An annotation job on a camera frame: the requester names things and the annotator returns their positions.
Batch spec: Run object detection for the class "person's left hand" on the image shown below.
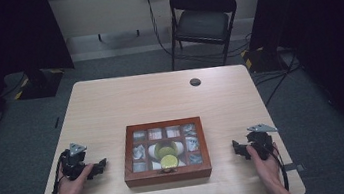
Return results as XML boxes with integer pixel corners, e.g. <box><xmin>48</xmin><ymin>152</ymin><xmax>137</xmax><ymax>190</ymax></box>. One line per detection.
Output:
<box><xmin>53</xmin><ymin>163</ymin><xmax>99</xmax><ymax>194</ymax></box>

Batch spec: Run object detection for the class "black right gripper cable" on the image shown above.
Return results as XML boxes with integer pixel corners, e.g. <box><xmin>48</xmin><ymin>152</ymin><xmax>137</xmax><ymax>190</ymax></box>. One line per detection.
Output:
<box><xmin>256</xmin><ymin>139</ymin><xmax>291</xmax><ymax>194</ymax></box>

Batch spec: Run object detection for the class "black folding chair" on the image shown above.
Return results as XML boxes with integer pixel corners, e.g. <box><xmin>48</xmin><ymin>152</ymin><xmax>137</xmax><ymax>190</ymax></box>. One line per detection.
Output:
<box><xmin>162</xmin><ymin>0</ymin><xmax>245</xmax><ymax>74</ymax></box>

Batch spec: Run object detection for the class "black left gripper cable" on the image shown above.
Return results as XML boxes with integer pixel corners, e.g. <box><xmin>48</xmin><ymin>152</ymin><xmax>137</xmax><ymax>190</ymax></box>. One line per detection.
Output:
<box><xmin>45</xmin><ymin>149</ymin><xmax>76</xmax><ymax>194</ymax></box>

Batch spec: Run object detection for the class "dark curtain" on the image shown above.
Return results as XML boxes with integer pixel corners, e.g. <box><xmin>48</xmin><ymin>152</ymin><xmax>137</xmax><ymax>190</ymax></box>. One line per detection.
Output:
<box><xmin>242</xmin><ymin>0</ymin><xmax>344</xmax><ymax>183</ymax></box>
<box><xmin>0</xmin><ymin>0</ymin><xmax>87</xmax><ymax>168</ymax></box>

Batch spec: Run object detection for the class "round table grommet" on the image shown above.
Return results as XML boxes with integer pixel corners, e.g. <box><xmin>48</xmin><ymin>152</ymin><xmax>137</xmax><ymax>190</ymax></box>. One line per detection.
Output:
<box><xmin>189</xmin><ymin>77</ymin><xmax>203</xmax><ymax>88</ymax></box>

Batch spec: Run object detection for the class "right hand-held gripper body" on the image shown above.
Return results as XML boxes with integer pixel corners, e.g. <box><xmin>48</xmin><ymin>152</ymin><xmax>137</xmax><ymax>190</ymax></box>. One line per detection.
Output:
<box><xmin>244</xmin><ymin>122</ymin><xmax>282</xmax><ymax>163</ymax></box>

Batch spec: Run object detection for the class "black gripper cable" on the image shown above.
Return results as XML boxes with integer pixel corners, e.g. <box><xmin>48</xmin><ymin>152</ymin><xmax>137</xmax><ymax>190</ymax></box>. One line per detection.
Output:
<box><xmin>45</xmin><ymin>149</ymin><xmax>76</xmax><ymax>194</ymax></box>
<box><xmin>256</xmin><ymin>139</ymin><xmax>291</xmax><ymax>194</ymax></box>

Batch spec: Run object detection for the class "wooden box with glass lid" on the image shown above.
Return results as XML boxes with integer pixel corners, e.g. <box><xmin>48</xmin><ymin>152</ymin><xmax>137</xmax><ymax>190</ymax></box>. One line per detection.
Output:
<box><xmin>117</xmin><ymin>115</ymin><xmax>214</xmax><ymax>190</ymax></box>

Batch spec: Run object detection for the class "black yellow-striped stand base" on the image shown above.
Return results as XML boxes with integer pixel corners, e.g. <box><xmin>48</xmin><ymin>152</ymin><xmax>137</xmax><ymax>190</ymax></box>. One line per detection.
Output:
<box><xmin>239</xmin><ymin>43</ymin><xmax>291</xmax><ymax>75</ymax></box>

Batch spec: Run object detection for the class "black floor cable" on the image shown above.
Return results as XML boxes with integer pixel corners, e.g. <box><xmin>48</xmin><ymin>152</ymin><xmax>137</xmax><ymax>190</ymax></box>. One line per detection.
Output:
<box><xmin>249</xmin><ymin>49</ymin><xmax>310</xmax><ymax>109</ymax></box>

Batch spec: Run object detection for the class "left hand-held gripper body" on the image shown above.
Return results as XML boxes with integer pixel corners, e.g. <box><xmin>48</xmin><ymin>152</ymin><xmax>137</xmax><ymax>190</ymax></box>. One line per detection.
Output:
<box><xmin>57</xmin><ymin>141</ymin><xmax>92</xmax><ymax>183</ymax></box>

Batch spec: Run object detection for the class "person's right hand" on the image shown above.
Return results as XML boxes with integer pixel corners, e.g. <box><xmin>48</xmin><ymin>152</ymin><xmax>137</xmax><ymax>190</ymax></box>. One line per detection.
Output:
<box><xmin>246</xmin><ymin>141</ymin><xmax>284</xmax><ymax>189</ymax></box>

